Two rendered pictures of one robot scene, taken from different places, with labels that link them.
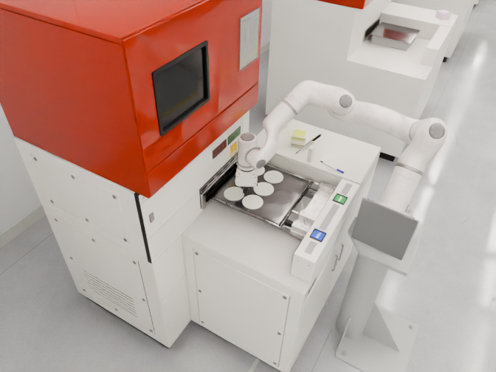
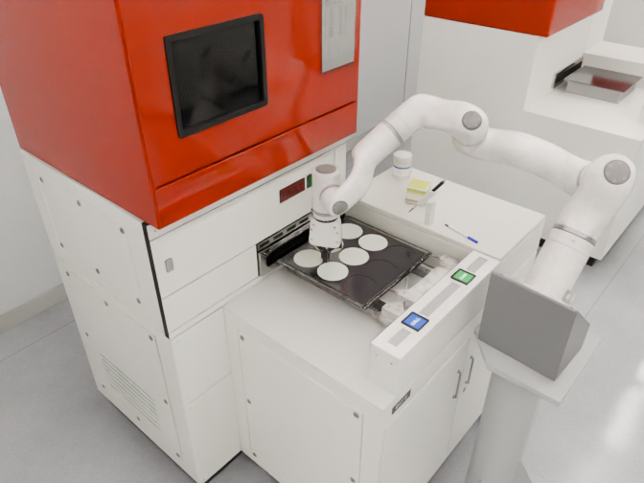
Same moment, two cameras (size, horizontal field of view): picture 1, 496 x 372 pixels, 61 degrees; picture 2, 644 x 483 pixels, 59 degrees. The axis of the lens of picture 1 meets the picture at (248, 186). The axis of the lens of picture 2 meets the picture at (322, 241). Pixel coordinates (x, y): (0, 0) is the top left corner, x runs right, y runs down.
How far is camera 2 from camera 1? 40 cm
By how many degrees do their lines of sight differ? 12
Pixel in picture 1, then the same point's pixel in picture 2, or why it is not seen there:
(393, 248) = (540, 359)
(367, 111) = (508, 142)
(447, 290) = not seen: outside the picture
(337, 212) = (454, 293)
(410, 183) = (571, 255)
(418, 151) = (587, 205)
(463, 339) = not seen: outside the picture
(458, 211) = not seen: outside the picture
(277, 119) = (370, 147)
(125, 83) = (119, 44)
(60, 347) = (57, 462)
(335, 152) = (471, 216)
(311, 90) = (424, 106)
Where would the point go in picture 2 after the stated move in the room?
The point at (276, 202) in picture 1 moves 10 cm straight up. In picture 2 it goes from (367, 275) to (369, 249)
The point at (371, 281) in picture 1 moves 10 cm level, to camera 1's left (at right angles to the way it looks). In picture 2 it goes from (511, 418) to (477, 413)
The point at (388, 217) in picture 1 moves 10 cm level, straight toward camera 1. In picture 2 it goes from (531, 305) to (517, 325)
